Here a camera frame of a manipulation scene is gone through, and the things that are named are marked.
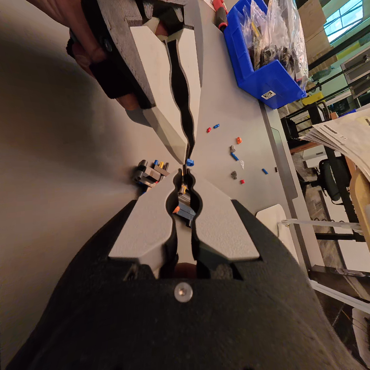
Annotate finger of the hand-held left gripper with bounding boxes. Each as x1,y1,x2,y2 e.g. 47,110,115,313
167,27,202,151
129,26,191,165

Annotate lego instruction booklet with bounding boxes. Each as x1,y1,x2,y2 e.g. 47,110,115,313
299,108,370,180

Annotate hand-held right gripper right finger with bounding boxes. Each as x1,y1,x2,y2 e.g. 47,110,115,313
187,169,260,278

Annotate small red black object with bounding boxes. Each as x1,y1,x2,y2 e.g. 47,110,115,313
212,0,229,33

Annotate brown cardboard box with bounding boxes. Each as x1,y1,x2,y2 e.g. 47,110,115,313
297,0,330,53

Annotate clear bags of lego parts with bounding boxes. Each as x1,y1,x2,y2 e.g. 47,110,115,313
243,0,309,85

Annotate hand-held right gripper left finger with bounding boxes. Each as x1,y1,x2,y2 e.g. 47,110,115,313
108,169,182,278

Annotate blue storage bin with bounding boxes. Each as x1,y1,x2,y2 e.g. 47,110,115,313
225,0,307,110

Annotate black office chair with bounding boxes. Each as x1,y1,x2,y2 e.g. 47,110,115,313
317,158,351,203

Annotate black lego chassis assembly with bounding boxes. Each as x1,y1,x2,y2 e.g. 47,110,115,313
133,158,198,229

